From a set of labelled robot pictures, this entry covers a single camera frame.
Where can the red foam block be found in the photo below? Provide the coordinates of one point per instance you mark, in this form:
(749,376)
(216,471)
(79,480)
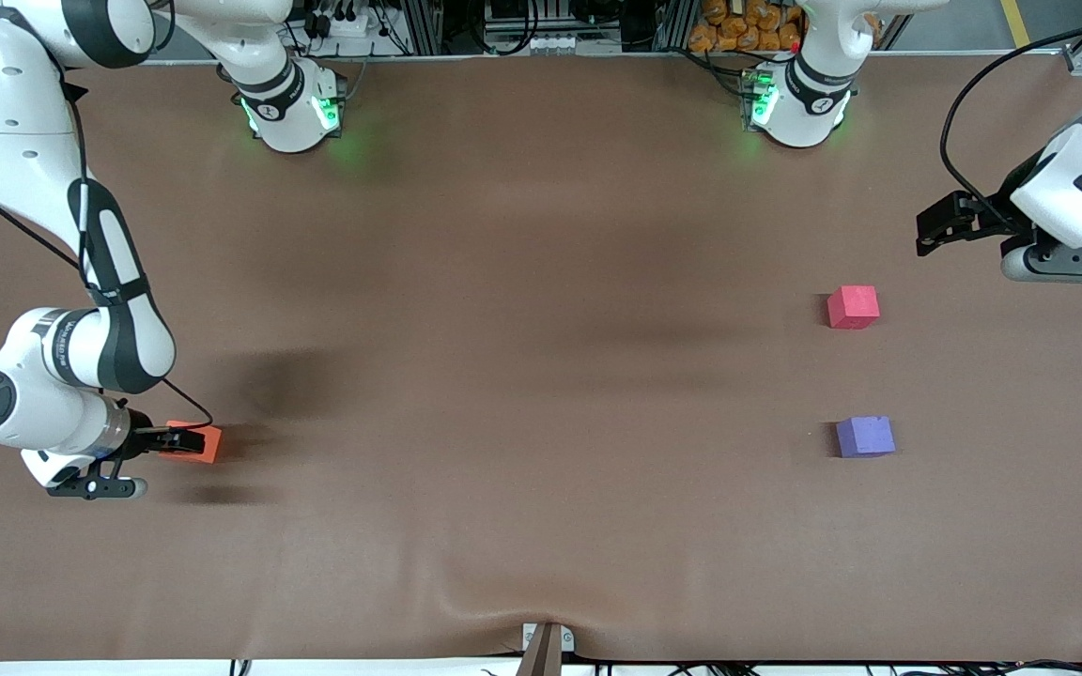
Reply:
(853,307)

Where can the white terminal block row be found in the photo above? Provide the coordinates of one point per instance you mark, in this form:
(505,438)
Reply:
(550,43)

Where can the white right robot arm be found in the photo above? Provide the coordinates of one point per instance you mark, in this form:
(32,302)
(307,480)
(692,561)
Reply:
(6,94)

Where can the orange foam block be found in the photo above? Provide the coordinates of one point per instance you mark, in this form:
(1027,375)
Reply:
(213,446)

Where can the white power strip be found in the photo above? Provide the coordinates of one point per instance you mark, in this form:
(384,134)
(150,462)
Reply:
(348,26)

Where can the aluminium frame post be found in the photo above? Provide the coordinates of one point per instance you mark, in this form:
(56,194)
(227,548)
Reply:
(424,28)
(672,23)

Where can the brown table mat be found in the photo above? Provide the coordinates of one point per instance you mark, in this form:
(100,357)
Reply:
(541,469)

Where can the purple foam block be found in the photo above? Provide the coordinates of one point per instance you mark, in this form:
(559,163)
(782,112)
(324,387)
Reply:
(865,437)

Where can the metal clamp bracket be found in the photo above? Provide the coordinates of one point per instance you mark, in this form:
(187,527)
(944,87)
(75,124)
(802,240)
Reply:
(566,638)

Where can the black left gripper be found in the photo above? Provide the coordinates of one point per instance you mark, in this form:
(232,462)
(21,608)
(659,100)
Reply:
(994,207)

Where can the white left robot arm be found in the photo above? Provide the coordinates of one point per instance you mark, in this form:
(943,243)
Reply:
(809,103)

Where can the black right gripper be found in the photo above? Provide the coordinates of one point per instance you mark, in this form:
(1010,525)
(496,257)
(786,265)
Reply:
(139,439)

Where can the bag of orange items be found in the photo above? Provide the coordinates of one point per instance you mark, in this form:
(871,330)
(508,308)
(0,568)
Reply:
(738,28)

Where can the black electronics box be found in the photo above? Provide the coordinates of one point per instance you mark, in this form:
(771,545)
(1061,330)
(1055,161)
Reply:
(508,11)

